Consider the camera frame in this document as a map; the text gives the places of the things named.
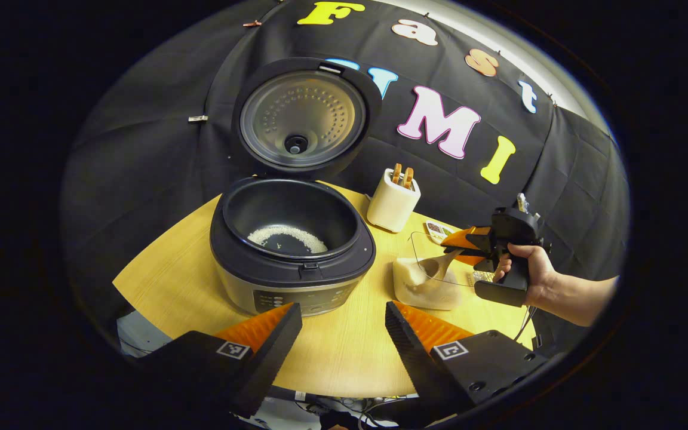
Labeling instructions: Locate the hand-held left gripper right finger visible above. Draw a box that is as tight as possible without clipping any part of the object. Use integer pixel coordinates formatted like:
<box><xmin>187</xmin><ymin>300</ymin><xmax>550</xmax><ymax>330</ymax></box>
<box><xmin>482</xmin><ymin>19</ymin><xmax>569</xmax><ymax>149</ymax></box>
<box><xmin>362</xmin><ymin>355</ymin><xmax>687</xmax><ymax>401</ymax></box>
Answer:
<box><xmin>385</xmin><ymin>302</ymin><xmax>551</xmax><ymax>420</ymax></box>

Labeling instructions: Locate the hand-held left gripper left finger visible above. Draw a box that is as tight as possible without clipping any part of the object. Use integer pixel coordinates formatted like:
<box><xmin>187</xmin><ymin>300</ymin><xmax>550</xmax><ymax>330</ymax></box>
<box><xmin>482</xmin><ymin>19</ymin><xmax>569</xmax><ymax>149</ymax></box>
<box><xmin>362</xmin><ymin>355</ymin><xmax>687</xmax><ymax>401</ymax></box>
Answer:
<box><xmin>141</xmin><ymin>303</ymin><xmax>303</xmax><ymax>419</ymax></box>

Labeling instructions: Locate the wooden spoon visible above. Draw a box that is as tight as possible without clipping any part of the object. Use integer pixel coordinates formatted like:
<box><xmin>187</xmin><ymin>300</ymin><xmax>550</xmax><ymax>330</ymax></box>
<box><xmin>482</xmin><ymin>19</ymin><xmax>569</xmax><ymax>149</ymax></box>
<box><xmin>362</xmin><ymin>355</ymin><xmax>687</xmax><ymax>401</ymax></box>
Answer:
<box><xmin>420</xmin><ymin>248</ymin><xmax>465</xmax><ymax>281</ymax></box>

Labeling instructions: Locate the clear plastic rice box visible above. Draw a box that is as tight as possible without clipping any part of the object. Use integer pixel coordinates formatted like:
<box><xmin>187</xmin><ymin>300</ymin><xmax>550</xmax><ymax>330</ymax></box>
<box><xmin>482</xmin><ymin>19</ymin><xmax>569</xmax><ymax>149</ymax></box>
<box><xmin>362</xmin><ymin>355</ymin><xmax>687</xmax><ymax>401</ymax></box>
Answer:
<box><xmin>392</xmin><ymin>232</ymin><xmax>476</xmax><ymax>311</ymax></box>

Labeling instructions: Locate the dark grey rice cooker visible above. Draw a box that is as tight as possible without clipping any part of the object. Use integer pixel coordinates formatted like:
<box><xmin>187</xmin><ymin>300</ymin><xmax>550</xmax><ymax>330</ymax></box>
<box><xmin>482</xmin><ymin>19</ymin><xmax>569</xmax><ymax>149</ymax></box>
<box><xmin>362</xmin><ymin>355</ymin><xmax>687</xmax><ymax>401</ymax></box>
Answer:
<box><xmin>210</xmin><ymin>57</ymin><xmax>382</xmax><ymax>317</ymax></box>

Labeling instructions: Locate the white divided bean dish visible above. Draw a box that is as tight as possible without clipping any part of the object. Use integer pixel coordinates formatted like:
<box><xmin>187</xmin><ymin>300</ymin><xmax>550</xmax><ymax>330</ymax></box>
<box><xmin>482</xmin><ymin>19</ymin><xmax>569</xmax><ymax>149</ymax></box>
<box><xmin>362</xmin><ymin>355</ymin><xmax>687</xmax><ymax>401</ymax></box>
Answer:
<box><xmin>425</xmin><ymin>221</ymin><xmax>455</xmax><ymax>244</ymax></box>

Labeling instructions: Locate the white toaster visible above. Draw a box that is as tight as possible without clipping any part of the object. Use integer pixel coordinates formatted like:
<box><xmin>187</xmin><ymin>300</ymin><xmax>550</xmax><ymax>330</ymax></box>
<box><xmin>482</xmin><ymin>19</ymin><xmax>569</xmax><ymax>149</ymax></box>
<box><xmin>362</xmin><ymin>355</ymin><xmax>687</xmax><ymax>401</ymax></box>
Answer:
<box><xmin>367</xmin><ymin>168</ymin><xmax>422</xmax><ymax>234</ymax></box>

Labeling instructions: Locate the black backdrop cloth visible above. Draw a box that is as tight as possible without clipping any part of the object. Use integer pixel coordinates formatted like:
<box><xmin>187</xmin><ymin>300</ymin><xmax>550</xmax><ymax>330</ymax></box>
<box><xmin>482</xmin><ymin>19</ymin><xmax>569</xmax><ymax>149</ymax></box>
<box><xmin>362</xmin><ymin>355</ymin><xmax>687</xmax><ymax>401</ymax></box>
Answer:
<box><xmin>60</xmin><ymin>0</ymin><xmax>630</xmax><ymax>335</ymax></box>

